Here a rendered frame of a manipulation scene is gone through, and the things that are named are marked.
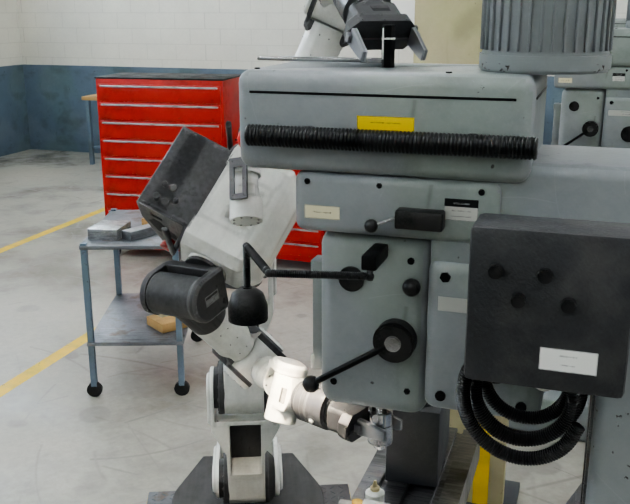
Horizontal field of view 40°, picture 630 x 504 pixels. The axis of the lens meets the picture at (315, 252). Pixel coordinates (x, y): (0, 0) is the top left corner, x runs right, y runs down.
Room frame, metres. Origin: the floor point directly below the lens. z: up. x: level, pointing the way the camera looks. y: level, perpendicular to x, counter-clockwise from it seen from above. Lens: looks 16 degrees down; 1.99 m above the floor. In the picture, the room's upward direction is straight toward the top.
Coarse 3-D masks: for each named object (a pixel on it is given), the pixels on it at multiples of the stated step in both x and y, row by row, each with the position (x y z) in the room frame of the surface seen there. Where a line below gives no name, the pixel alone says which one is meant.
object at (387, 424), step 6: (372, 420) 1.43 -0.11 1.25; (378, 420) 1.43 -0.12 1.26; (384, 420) 1.43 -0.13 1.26; (390, 420) 1.43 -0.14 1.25; (384, 426) 1.43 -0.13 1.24; (390, 426) 1.43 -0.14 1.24; (390, 432) 1.43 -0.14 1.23; (390, 438) 1.43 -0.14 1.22; (372, 444) 1.43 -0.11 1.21; (378, 444) 1.43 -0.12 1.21; (384, 444) 1.43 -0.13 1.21; (390, 444) 1.43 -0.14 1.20
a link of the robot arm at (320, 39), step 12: (312, 0) 1.85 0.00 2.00; (312, 12) 1.88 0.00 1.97; (312, 24) 1.89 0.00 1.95; (324, 24) 1.90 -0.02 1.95; (312, 36) 1.88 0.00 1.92; (324, 36) 1.87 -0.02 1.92; (336, 36) 1.88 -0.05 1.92; (300, 48) 1.89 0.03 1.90; (312, 48) 1.87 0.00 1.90; (324, 48) 1.87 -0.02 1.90; (336, 48) 1.88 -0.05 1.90
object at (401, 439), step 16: (400, 416) 1.75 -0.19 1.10; (416, 416) 1.74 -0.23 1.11; (432, 416) 1.73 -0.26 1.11; (448, 416) 1.90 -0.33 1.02; (400, 432) 1.75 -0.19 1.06; (416, 432) 1.74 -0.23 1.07; (432, 432) 1.73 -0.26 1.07; (448, 432) 1.92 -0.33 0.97; (400, 448) 1.75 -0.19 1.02; (416, 448) 1.74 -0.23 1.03; (432, 448) 1.73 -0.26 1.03; (400, 464) 1.75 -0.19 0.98; (416, 464) 1.74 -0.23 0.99; (432, 464) 1.73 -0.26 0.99; (400, 480) 1.75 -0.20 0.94; (416, 480) 1.74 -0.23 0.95; (432, 480) 1.73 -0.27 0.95
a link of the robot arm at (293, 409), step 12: (276, 372) 1.59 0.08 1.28; (276, 384) 1.58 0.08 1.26; (288, 384) 1.56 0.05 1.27; (300, 384) 1.55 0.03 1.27; (276, 396) 1.57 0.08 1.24; (288, 396) 1.55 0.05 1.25; (300, 396) 1.52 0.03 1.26; (276, 408) 1.56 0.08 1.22; (288, 408) 1.55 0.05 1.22; (300, 408) 1.51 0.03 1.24; (276, 420) 1.55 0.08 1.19; (288, 420) 1.55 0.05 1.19
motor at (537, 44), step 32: (512, 0) 1.30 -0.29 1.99; (544, 0) 1.27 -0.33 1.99; (576, 0) 1.28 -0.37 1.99; (608, 0) 1.31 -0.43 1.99; (512, 32) 1.30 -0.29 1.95; (544, 32) 1.28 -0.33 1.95; (576, 32) 1.27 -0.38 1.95; (608, 32) 1.31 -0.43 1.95; (480, 64) 1.37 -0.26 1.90; (512, 64) 1.29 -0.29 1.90; (544, 64) 1.27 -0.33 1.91; (576, 64) 1.27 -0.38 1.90; (608, 64) 1.31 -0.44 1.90
